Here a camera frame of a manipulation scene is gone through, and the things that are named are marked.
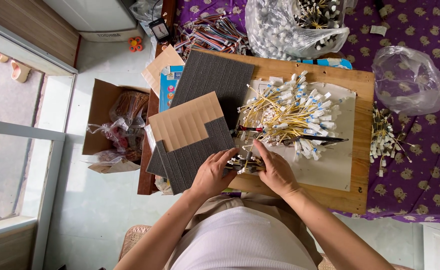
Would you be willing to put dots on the person's right hand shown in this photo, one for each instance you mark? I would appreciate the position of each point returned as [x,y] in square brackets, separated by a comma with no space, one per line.
[278,172]

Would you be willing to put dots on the person's left hand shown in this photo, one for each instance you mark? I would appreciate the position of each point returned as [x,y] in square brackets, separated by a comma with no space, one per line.
[210,176]

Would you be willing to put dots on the black scissors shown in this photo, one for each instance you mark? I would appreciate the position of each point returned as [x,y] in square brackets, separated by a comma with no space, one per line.
[317,140]

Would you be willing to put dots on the white paper sheet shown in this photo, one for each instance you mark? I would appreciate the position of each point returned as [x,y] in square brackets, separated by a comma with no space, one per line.
[332,168]

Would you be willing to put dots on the grey foam sheet tan backing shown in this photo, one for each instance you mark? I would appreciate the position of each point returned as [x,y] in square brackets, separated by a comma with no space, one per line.
[186,127]

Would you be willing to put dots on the person's white ribbed shirt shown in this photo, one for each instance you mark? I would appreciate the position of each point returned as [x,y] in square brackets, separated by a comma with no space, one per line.
[238,243]

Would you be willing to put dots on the blue printed booklet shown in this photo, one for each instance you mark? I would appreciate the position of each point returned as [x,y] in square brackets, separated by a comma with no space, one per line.
[167,90]

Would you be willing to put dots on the woven seat cushion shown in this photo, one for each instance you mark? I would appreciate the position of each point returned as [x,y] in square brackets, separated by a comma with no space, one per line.
[133,240]

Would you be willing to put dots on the grey foam strip sheet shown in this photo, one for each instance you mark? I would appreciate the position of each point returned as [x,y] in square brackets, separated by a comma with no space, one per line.
[212,75]

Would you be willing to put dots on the wooden work board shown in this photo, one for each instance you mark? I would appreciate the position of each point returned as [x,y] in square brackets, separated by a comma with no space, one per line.
[362,112]

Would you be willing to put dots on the cardboard box with bags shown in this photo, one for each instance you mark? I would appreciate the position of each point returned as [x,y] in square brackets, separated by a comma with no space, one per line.
[107,112]

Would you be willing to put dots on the tan backing card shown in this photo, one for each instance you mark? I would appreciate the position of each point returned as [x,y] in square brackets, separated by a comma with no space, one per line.
[160,65]

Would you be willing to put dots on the blue and white packet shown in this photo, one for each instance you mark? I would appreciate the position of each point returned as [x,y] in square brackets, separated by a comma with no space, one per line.
[332,63]

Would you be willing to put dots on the purple printed bedsheet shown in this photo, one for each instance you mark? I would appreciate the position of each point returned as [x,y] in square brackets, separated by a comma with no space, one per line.
[422,168]

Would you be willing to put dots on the orange plastic toy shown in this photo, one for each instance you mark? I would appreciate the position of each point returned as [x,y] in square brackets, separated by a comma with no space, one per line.
[135,44]

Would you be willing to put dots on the small black clock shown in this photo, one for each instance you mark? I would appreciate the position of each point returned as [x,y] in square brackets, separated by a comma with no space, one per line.
[160,30]

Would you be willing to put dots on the empty clear plastic bag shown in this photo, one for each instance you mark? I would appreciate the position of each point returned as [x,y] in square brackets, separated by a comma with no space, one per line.
[407,80]

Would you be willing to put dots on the small paper slip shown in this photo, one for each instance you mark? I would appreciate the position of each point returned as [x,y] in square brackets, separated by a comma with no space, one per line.
[378,30]

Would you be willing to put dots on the crumpled clear plastic bag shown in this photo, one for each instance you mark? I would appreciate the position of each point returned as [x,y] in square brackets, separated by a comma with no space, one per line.
[145,13]

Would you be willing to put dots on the glass sliding door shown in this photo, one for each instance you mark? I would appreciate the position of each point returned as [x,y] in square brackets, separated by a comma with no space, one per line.
[21,131]

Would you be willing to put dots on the white appliance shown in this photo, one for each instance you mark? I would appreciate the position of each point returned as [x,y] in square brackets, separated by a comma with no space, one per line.
[92,17]

